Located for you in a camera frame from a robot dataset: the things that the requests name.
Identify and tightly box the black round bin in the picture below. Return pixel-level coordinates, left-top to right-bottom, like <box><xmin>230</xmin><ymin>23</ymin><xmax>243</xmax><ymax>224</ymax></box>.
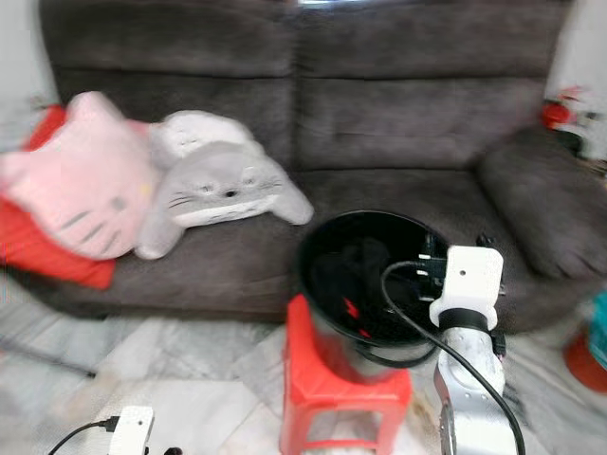
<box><xmin>296</xmin><ymin>210</ymin><xmax>461</xmax><ymax>371</ymax></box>

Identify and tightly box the dark grey sofa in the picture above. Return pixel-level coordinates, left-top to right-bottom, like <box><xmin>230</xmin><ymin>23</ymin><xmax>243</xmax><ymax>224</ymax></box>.
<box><xmin>24</xmin><ymin>0</ymin><xmax>607</xmax><ymax>333</ymax></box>

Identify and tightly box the red plastic stool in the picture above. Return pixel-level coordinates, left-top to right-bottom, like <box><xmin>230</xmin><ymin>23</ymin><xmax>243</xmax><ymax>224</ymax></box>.
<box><xmin>280</xmin><ymin>294</ymin><xmax>414</xmax><ymax>455</ymax></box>

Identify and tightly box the red cushion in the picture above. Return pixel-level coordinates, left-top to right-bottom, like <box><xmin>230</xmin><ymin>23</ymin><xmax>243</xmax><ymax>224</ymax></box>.
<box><xmin>0</xmin><ymin>104</ymin><xmax>120</xmax><ymax>290</ymax></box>

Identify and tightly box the red round stool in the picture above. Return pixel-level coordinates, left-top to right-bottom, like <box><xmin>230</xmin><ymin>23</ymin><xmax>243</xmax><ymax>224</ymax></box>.
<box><xmin>562</xmin><ymin>292</ymin><xmax>607</xmax><ymax>394</ymax></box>

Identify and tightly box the red fire extinguisher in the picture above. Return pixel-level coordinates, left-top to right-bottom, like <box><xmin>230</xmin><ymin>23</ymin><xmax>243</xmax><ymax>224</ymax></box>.
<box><xmin>541</xmin><ymin>85</ymin><xmax>594</xmax><ymax>134</ymax></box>

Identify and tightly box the white lace side table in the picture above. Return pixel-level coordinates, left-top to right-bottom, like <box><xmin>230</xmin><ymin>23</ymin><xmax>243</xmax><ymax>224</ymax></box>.
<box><xmin>0</xmin><ymin>100</ymin><xmax>53</xmax><ymax>157</ymax></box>

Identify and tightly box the pink cat face pillow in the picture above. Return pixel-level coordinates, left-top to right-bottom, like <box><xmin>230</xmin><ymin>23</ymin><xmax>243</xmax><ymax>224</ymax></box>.
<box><xmin>0</xmin><ymin>90</ymin><xmax>162</xmax><ymax>262</ymax></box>

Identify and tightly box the white grey totoro plush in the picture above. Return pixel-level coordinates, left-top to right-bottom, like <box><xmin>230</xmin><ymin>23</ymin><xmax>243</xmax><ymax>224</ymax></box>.
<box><xmin>149</xmin><ymin>109</ymin><xmax>262</xmax><ymax>172</ymax></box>

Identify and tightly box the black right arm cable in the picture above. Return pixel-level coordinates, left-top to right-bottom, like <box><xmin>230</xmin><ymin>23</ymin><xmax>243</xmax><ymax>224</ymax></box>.
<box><xmin>379</xmin><ymin>261</ymin><xmax>527</xmax><ymax>455</ymax></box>

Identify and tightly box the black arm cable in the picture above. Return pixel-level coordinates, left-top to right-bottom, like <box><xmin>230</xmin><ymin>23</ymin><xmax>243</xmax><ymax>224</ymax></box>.
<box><xmin>47</xmin><ymin>417</ymin><xmax>120</xmax><ymax>455</ymax></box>
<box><xmin>379</xmin><ymin>261</ymin><xmax>527</xmax><ymax>455</ymax></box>

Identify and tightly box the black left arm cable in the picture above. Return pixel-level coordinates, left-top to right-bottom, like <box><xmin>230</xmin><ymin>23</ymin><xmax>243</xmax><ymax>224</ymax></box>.
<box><xmin>47</xmin><ymin>417</ymin><xmax>120</xmax><ymax>455</ymax></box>

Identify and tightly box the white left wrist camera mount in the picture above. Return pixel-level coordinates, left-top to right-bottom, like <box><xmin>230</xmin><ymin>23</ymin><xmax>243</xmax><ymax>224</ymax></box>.
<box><xmin>109</xmin><ymin>406</ymin><xmax>156</xmax><ymax>455</ymax></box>

